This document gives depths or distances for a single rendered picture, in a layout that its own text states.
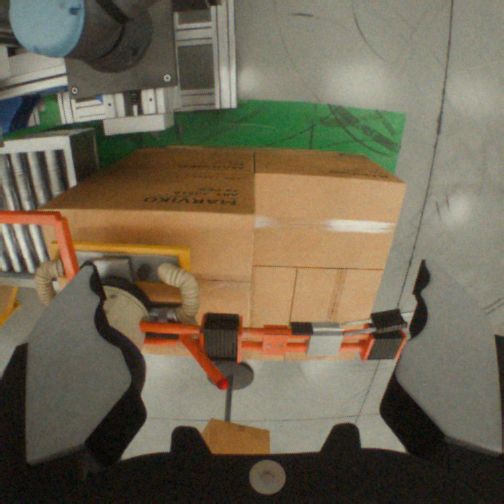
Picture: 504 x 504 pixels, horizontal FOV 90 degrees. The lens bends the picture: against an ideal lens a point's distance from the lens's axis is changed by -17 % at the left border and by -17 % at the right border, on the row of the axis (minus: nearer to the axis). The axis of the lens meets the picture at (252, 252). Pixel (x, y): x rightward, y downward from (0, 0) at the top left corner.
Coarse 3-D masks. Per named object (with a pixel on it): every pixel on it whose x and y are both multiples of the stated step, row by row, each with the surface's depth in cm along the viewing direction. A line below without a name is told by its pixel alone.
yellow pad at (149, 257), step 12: (84, 252) 64; (96, 252) 64; (108, 252) 64; (120, 252) 64; (132, 252) 64; (144, 252) 64; (156, 252) 64; (168, 252) 64; (180, 252) 64; (84, 264) 63; (132, 264) 65; (144, 264) 65; (156, 264) 65; (180, 264) 66; (60, 276) 68; (132, 276) 67; (144, 276) 64; (156, 276) 67
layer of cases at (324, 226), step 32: (128, 160) 123; (160, 160) 123; (192, 160) 124; (224, 160) 125; (256, 160) 127; (288, 160) 130; (320, 160) 134; (352, 160) 140; (256, 192) 112; (288, 192) 112; (320, 192) 112; (352, 192) 112; (384, 192) 111; (256, 224) 118; (288, 224) 118; (320, 224) 118; (352, 224) 118; (384, 224) 118; (256, 256) 126; (288, 256) 126; (320, 256) 125; (352, 256) 125; (384, 256) 125; (256, 288) 134; (288, 288) 134; (320, 288) 134; (352, 288) 134; (256, 320) 143; (288, 320) 143; (320, 320) 143; (352, 320) 143; (160, 352) 155; (256, 352) 154; (288, 352) 154; (352, 352) 155
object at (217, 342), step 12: (204, 324) 58; (216, 324) 58; (228, 324) 59; (240, 324) 60; (204, 336) 59; (216, 336) 59; (228, 336) 59; (240, 336) 57; (204, 348) 60; (216, 348) 61; (228, 348) 61; (240, 348) 59; (216, 360) 61; (228, 360) 62; (240, 360) 61
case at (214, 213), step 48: (96, 192) 84; (144, 192) 85; (192, 192) 86; (240, 192) 88; (48, 240) 77; (96, 240) 77; (144, 240) 77; (192, 240) 77; (240, 240) 77; (144, 288) 85; (240, 288) 84
